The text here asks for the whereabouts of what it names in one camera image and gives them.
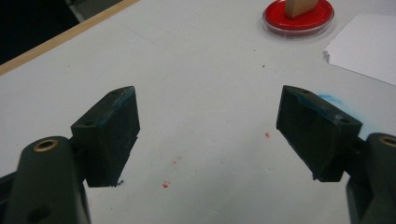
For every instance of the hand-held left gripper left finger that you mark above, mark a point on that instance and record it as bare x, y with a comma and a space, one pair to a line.
106, 137

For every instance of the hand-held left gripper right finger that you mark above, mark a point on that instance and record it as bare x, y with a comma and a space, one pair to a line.
314, 133

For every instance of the round red ink pad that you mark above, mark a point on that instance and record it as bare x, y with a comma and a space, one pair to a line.
277, 17

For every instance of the small wooden stamp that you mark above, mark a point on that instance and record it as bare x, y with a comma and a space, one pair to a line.
300, 7

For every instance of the white paper sheet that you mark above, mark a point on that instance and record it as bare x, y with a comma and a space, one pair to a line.
367, 46

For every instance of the large white table mat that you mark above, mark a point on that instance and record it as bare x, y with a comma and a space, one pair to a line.
199, 93

